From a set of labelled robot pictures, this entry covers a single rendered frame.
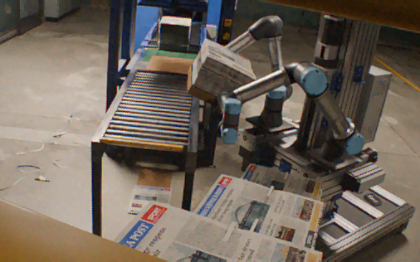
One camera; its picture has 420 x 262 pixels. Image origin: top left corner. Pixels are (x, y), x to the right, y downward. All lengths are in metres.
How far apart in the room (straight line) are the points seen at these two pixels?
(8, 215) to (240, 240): 0.63
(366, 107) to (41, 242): 2.53
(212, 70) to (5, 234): 1.98
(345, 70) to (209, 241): 1.77
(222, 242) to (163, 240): 0.11
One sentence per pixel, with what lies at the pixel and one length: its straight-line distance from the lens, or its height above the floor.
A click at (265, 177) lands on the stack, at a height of 0.83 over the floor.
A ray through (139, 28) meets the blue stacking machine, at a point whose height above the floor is 0.66.
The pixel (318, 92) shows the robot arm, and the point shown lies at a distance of 1.98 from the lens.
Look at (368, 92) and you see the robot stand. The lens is 2.68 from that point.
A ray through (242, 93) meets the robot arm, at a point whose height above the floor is 1.16.
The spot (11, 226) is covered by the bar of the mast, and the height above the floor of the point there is 1.65.
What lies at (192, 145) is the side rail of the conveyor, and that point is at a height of 0.80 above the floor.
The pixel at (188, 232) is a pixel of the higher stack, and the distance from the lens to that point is 0.85.
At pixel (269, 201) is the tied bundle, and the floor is 1.06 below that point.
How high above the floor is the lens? 1.80
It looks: 24 degrees down
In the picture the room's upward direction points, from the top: 7 degrees clockwise
